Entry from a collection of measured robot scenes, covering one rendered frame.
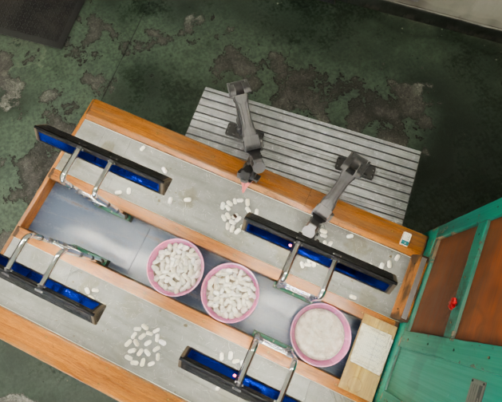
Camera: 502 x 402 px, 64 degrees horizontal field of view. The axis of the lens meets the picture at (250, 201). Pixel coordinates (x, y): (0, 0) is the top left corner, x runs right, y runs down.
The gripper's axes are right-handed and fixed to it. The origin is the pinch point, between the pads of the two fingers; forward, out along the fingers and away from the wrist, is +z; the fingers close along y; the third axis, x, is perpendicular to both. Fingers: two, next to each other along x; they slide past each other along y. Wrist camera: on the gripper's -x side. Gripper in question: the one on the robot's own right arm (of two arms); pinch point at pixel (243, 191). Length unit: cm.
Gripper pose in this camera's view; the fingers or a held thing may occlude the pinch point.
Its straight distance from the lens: 188.7
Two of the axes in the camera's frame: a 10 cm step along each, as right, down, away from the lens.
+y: 9.1, 3.9, -1.3
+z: -3.0, 8.4, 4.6
